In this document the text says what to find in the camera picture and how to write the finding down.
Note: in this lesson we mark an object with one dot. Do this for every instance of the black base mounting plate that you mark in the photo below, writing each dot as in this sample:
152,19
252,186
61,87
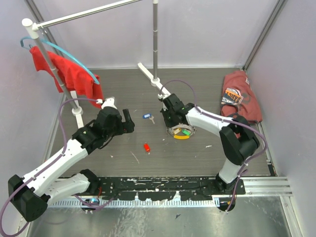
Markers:
158,188

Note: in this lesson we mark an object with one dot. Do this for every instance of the red shirt on hanger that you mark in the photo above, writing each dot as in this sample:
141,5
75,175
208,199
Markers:
71,74

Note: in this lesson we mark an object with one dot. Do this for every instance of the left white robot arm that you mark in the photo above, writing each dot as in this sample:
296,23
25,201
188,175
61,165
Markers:
33,193

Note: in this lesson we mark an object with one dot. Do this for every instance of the red key tag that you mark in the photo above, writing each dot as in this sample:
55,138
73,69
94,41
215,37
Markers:
147,148

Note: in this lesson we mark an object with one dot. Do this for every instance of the slotted cable duct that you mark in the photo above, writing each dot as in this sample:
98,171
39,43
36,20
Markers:
176,202

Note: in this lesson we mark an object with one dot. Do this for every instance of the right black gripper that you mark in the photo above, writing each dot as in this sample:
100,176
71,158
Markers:
164,111

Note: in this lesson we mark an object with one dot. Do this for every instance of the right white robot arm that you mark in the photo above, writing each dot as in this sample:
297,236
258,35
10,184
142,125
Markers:
238,139

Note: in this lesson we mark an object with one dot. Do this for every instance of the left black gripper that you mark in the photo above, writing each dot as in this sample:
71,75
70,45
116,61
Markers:
126,127

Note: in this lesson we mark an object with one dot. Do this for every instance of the large keyring with yellow handle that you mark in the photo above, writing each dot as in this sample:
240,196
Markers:
181,131

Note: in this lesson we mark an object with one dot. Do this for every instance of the blue tag key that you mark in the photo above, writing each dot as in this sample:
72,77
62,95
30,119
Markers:
150,117

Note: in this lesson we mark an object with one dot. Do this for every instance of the folded maroon t-shirt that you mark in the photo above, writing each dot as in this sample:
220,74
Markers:
239,99

